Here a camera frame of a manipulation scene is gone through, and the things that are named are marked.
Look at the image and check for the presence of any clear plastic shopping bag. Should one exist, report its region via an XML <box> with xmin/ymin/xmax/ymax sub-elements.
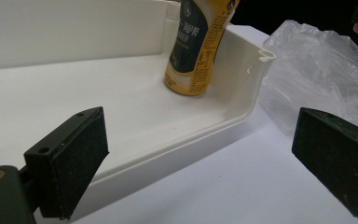
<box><xmin>257</xmin><ymin>20</ymin><xmax>358</xmax><ymax>136</ymax></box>

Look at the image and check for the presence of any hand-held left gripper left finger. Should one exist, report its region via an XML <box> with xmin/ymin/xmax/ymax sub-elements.
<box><xmin>18</xmin><ymin>106</ymin><xmax>110</xmax><ymax>221</ymax></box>

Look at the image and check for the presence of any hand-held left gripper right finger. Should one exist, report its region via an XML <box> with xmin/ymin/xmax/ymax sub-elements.
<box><xmin>291</xmin><ymin>106</ymin><xmax>358</xmax><ymax>223</ymax></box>

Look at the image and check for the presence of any white plastic tray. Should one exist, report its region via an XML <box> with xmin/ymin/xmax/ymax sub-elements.
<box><xmin>0</xmin><ymin>0</ymin><xmax>278</xmax><ymax>222</ymax></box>

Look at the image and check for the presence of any yellow sauce bottle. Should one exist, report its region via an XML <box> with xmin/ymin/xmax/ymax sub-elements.
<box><xmin>163</xmin><ymin>0</ymin><xmax>241</xmax><ymax>97</ymax></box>

